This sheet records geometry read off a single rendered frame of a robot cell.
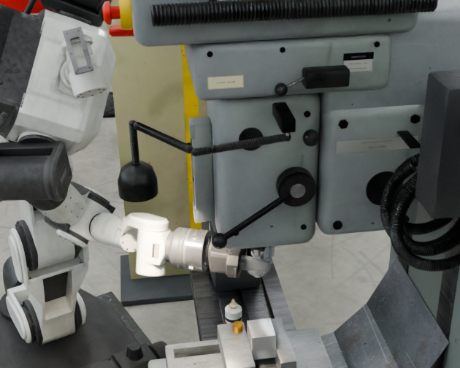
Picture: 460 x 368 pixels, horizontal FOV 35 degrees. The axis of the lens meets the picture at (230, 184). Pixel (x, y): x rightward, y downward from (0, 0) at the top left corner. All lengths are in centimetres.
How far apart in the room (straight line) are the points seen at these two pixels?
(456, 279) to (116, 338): 125
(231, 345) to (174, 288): 194
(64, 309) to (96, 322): 26
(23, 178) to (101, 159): 342
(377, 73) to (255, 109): 22
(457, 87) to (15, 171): 87
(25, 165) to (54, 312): 83
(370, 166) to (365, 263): 245
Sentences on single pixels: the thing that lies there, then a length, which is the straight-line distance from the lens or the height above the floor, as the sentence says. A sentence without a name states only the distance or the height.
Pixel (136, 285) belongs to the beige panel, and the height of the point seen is 3.
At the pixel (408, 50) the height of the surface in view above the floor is 170.
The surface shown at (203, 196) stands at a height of 140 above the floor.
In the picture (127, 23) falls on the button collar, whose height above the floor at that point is 175.
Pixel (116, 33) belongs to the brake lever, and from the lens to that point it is 142.
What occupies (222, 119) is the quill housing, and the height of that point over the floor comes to 159.
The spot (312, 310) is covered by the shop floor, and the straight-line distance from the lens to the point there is 345.
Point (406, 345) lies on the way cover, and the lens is 171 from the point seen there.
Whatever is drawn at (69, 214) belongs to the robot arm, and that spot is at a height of 127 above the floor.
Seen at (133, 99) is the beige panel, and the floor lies 95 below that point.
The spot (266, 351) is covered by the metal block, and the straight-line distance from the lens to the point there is 161.
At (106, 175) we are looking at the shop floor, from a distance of 470.
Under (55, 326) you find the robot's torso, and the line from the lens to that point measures 230.
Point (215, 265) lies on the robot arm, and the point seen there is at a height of 123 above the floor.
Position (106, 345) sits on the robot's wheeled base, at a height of 57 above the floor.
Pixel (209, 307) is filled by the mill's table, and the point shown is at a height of 93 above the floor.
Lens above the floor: 208
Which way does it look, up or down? 27 degrees down
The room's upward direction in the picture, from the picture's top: 1 degrees counter-clockwise
